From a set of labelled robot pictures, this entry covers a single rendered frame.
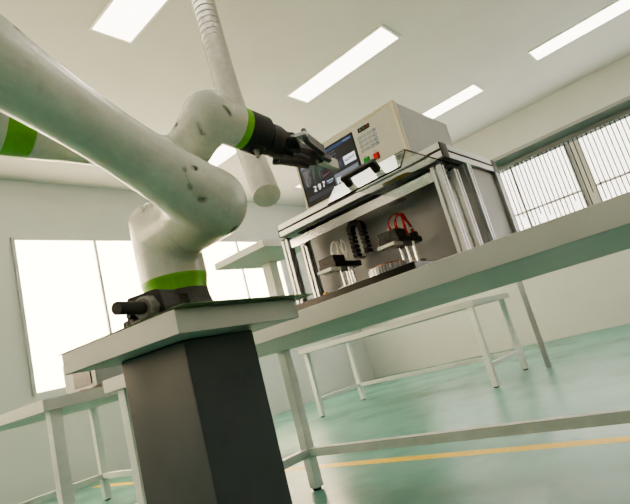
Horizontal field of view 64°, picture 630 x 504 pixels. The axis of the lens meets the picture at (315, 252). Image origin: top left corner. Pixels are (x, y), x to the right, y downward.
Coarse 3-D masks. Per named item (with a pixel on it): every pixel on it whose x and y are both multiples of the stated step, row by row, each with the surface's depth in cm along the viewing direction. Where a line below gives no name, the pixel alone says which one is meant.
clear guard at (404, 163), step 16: (384, 160) 131; (400, 160) 124; (416, 160) 137; (432, 160) 140; (368, 176) 130; (384, 176) 143; (400, 176) 147; (416, 176) 151; (336, 192) 137; (352, 192) 131; (368, 192) 154; (384, 192) 158
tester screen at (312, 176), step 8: (336, 144) 170; (344, 144) 167; (352, 144) 165; (328, 152) 172; (336, 152) 170; (344, 152) 167; (312, 168) 176; (320, 168) 174; (344, 168) 167; (304, 176) 179; (312, 176) 176; (320, 176) 174; (328, 176) 172; (304, 184) 179; (312, 184) 176; (328, 184) 172; (336, 184) 170; (312, 192) 176; (328, 192) 172
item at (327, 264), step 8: (328, 256) 162; (336, 256) 162; (320, 264) 164; (328, 264) 161; (336, 264) 160; (344, 264) 163; (352, 264) 166; (360, 264) 170; (320, 272) 161; (328, 272) 161; (352, 272) 167; (344, 280) 169
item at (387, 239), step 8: (384, 232) 148; (392, 232) 146; (400, 232) 148; (384, 240) 148; (392, 240) 146; (400, 240) 146; (408, 240) 149; (416, 240) 153; (384, 248) 145; (392, 248) 149; (400, 248) 155; (408, 248) 154; (408, 256) 154
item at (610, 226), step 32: (544, 224) 91; (576, 224) 87; (608, 224) 84; (480, 256) 98; (512, 256) 95; (544, 256) 103; (576, 256) 132; (384, 288) 113; (416, 288) 107; (448, 288) 122; (480, 288) 164; (320, 320) 125; (352, 320) 148; (384, 320) 216
